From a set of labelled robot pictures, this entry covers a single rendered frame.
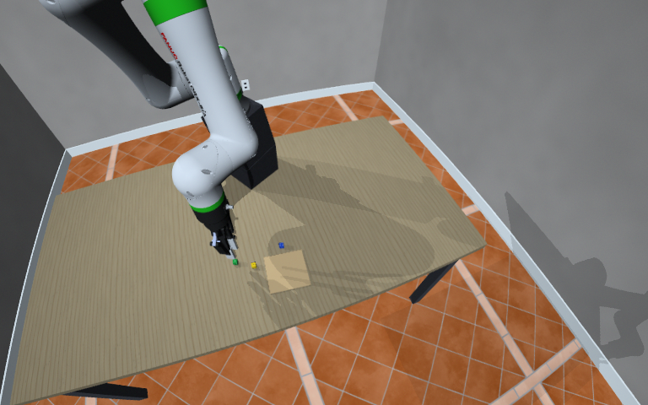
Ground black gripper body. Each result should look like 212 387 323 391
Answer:
204 212 230 237

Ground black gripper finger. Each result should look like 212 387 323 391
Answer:
225 216 238 250
210 227 235 259

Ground beige square mat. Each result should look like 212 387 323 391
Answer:
264 250 311 294

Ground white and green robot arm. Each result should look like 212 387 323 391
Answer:
39 0 259 224

